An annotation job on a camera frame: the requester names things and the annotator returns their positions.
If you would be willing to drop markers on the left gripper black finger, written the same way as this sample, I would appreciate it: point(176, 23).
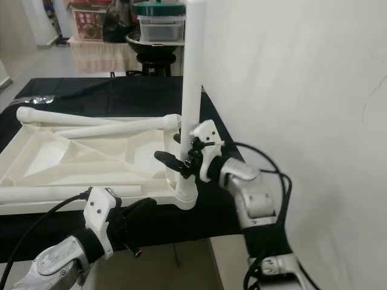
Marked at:
point(139, 206)
point(138, 222)

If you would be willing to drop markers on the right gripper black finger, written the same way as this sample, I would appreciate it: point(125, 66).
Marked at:
point(172, 161)

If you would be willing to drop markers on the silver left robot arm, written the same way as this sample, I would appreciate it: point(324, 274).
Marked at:
point(54, 266)

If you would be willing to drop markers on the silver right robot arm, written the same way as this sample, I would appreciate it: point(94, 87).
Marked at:
point(257, 202)

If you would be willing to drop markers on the black tablecloth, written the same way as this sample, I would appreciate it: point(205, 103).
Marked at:
point(97, 96)

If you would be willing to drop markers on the clear container with green lid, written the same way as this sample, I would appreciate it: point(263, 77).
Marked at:
point(160, 29)

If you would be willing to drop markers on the black bag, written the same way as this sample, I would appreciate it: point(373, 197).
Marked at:
point(120, 27)

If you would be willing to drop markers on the clear tape patch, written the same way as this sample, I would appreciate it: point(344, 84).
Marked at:
point(30, 101)

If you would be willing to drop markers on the printed box with orange lid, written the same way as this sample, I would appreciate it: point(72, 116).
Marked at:
point(91, 27)

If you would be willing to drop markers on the small black floor object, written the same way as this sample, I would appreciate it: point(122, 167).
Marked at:
point(61, 40)

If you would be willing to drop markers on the white appliance cabinet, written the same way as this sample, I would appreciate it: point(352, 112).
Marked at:
point(63, 18)

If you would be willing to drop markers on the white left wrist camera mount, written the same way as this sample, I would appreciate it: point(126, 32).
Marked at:
point(100, 208)

